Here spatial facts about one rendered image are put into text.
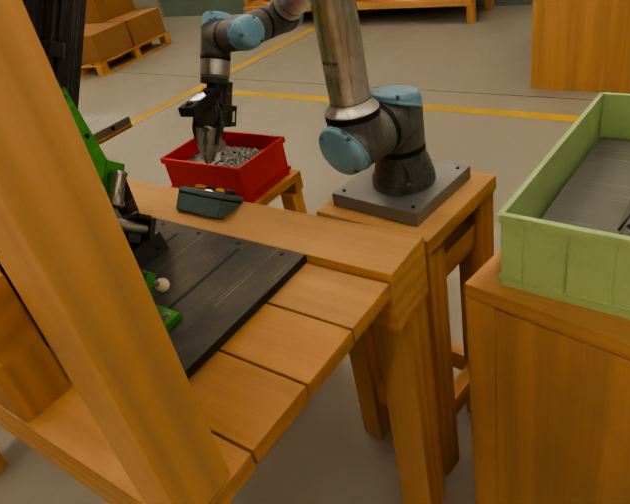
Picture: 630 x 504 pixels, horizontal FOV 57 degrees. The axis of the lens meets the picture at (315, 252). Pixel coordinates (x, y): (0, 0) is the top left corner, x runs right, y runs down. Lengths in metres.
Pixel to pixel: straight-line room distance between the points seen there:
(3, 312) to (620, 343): 0.94
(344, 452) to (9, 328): 1.43
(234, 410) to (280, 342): 0.16
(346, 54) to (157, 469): 0.80
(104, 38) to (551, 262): 6.60
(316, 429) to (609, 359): 1.12
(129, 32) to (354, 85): 6.55
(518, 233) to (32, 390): 0.89
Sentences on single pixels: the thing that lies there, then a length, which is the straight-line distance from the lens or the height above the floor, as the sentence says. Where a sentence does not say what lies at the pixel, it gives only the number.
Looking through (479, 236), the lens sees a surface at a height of 0.71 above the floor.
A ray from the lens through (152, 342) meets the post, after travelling 0.67.
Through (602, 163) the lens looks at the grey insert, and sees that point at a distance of 1.55.
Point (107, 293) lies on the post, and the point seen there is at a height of 1.24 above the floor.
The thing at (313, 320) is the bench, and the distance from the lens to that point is 1.05.
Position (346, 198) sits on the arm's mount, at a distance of 1.40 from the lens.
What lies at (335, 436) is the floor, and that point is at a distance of 2.00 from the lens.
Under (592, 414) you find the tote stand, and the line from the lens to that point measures 1.29.
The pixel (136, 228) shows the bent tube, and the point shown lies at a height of 0.98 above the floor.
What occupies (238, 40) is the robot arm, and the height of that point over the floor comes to 1.26.
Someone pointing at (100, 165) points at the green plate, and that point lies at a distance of 1.33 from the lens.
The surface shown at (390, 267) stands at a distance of 1.11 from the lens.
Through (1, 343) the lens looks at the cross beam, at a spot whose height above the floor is 1.21.
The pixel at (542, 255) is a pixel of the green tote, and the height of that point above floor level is 0.89.
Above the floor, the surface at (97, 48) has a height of 0.30.
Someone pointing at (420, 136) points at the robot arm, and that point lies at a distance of 1.35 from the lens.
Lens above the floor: 1.56
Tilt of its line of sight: 33 degrees down
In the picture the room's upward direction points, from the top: 13 degrees counter-clockwise
